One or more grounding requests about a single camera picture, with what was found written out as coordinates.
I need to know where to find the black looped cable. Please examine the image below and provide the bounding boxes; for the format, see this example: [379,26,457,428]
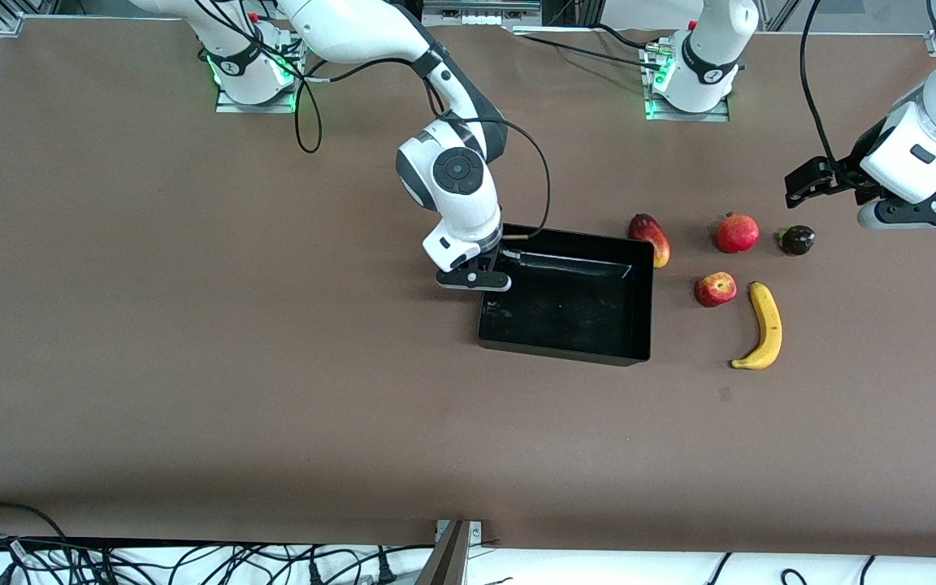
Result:
[0,502,71,563]

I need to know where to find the black cable to base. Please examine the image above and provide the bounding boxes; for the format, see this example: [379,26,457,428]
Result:
[513,23,668,74]

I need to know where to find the silver device with ports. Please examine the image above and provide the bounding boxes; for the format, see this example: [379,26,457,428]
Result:
[422,0,542,27]

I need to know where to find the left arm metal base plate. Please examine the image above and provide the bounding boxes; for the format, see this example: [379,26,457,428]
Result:
[644,45,730,123]

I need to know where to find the yellow banana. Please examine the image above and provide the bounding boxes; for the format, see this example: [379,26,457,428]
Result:
[730,281,783,371]

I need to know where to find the dark purple mangosteen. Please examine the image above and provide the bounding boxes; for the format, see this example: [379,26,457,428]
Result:
[775,225,817,257]

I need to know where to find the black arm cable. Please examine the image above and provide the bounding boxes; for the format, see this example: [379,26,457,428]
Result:
[293,0,552,241]
[799,0,839,167]

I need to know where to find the red yellow mango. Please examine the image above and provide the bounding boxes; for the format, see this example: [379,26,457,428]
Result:
[629,213,671,269]

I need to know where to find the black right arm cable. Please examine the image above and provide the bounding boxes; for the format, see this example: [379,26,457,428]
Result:
[293,0,552,241]

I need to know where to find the metal table edge bracket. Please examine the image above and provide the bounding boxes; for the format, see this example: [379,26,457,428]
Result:
[415,518,485,585]

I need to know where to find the red pomegranate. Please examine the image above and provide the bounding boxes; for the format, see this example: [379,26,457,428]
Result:
[716,212,761,254]

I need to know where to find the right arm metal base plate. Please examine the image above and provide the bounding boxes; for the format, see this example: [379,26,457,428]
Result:
[214,41,301,115]

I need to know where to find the black plastic box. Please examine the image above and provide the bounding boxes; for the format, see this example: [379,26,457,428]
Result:
[477,223,656,367]

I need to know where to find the red apple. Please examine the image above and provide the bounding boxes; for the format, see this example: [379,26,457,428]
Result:
[695,271,738,308]

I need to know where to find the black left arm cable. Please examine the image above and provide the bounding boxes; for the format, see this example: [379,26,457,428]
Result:
[799,0,839,167]

